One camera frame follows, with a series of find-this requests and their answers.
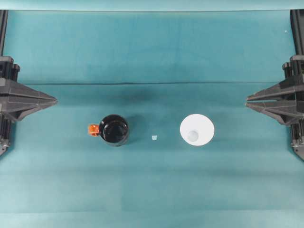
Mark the blue-green table cloth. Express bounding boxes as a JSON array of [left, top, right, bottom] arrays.
[[0, 9, 304, 228]]

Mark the black cup holder red handle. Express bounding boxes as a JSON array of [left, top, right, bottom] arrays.
[[87, 114, 130, 148]]

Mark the black frame rail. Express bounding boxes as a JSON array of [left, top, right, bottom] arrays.
[[290, 9, 304, 57], [0, 9, 9, 57]]

